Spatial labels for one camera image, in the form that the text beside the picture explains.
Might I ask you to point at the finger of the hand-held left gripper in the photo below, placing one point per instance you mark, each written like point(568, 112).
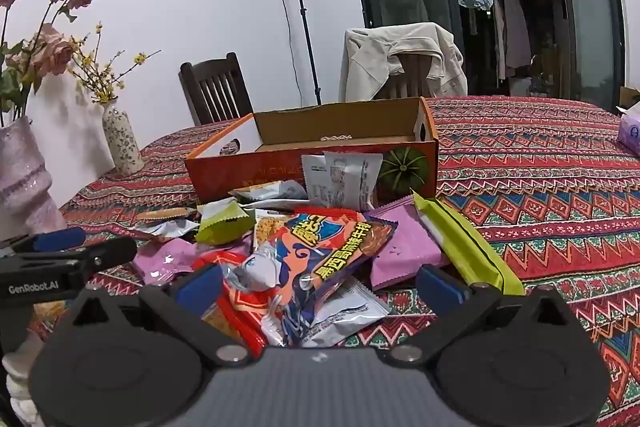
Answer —
point(110, 252)
point(60, 239)

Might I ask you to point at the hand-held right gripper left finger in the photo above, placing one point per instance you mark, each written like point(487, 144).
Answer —
point(200, 289)

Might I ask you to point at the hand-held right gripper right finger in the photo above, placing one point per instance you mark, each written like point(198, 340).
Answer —
point(440, 289)

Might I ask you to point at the long green snack packet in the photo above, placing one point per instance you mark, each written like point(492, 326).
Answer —
point(470, 252)

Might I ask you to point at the red snack packet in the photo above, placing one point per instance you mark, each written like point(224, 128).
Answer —
point(245, 307)

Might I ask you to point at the large pink snack packet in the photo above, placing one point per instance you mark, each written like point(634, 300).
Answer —
point(405, 252)

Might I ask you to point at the small green snack packet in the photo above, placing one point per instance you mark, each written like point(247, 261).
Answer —
point(220, 224)

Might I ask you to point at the cartoon print snack packet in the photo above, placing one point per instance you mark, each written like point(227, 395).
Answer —
point(330, 257)

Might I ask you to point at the orange cardboard box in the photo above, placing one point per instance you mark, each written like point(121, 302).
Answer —
point(225, 177)

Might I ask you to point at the grey white snack packet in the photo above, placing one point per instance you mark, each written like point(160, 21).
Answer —
point(340, 182)

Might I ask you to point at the person's left hand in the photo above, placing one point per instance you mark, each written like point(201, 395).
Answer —
point(17, 372)

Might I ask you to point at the small pink snack packet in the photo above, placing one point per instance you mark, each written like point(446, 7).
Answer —
point(165, 259)

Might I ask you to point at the white food picture snack packet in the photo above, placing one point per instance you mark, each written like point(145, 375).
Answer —
point(272, 234)

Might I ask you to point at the floral ceramic vase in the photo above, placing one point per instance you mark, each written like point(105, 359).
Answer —
point(122, 142)

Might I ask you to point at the silver yellow snack packet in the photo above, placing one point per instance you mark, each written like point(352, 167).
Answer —
point(270, 193)

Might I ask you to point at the yellow flower branches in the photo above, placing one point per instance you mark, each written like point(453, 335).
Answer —
point(106, 96)

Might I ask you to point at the pink rose bouquet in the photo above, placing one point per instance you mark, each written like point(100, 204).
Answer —
point(52, 52)

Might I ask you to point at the dark wooden chair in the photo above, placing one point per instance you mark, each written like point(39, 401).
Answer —
point(210, 68)

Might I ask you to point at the brown wooden chair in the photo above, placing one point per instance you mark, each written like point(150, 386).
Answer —
point(410, 77)

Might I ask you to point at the purple tissue pack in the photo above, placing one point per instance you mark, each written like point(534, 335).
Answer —
point(631, 132)

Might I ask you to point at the beige jacket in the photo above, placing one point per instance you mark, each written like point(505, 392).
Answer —
point(370, 52)

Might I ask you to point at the mauve hanging garment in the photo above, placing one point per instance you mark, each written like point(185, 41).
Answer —
point(517, 32)

